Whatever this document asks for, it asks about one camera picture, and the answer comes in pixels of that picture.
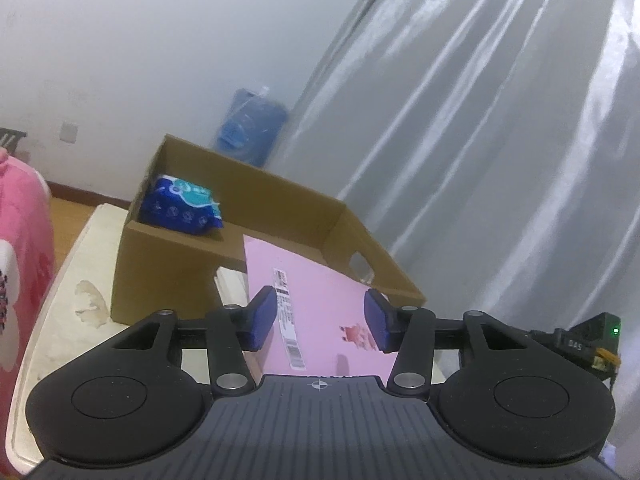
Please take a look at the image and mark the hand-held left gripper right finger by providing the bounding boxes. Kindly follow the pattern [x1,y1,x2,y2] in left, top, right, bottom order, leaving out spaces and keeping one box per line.
[364,287,533,397]

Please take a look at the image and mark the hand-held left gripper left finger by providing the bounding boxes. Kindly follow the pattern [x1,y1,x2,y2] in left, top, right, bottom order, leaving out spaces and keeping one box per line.
[107,285,278,397]

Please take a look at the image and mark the pink book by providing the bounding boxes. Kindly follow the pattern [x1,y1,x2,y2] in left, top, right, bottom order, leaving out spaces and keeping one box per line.
[215,232,401,378]

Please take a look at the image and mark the brown cardboard box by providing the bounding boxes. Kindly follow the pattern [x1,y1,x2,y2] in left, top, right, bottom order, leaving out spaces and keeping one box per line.
[111,134,427,326]

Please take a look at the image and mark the blue wet wipes pack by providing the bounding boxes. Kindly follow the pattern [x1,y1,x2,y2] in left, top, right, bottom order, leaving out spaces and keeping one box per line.
[139,174,224,236]

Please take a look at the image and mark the white desktop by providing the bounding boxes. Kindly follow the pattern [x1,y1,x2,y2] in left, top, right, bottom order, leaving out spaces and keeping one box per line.
[7,203,466,476]

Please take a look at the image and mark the blue water bottle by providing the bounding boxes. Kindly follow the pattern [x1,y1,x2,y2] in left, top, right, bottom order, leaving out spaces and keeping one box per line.
[216,87,289,167]

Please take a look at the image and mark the grey shiny curtain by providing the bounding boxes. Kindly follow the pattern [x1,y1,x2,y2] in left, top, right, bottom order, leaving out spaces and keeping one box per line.
[280,0,640,461]

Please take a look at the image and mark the pink floral blanket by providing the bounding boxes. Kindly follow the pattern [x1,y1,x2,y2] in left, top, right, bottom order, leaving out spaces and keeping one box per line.
[0,147,55,401]

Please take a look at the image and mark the black furniture frame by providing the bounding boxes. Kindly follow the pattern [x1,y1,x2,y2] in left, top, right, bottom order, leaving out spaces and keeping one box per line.
[0,129,27,152]

